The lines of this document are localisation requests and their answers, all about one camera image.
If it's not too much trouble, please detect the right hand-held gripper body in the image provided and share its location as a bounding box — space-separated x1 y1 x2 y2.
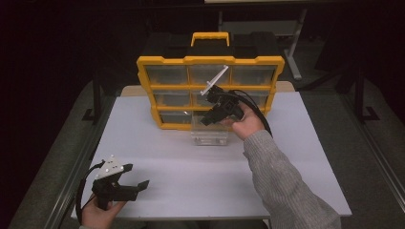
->
200 64 245 122

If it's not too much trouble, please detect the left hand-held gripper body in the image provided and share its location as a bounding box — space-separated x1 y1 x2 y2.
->
91 155 140 211

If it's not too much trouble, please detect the clear plastic drawer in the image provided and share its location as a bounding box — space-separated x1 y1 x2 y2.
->
190 111 229 147

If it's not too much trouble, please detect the person's right hand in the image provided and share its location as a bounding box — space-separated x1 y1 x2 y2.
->
219 101 266 141

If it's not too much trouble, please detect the person's left hand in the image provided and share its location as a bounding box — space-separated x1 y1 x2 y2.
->
80 198 127 229

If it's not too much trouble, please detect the yellow and black drawer organizer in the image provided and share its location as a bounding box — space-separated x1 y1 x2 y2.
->
136 31 286 133

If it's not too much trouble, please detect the black metal stand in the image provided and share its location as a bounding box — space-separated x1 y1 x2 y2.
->
81 71 103 124
353 65 380 124

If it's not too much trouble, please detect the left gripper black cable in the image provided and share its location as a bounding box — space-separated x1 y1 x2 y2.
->
75 159 107 225

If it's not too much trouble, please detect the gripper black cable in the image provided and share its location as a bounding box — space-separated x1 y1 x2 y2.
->
227 89 274 138
75 159 107 225

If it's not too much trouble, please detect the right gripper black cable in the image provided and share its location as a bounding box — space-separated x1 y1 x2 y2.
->
227 89 274 138

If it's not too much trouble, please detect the aluminium floor rail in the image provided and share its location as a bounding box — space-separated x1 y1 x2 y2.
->
44 94 117 229
337 94 405 206

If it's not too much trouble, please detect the white metal table frame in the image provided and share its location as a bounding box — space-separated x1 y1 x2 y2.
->
217 9 309 81

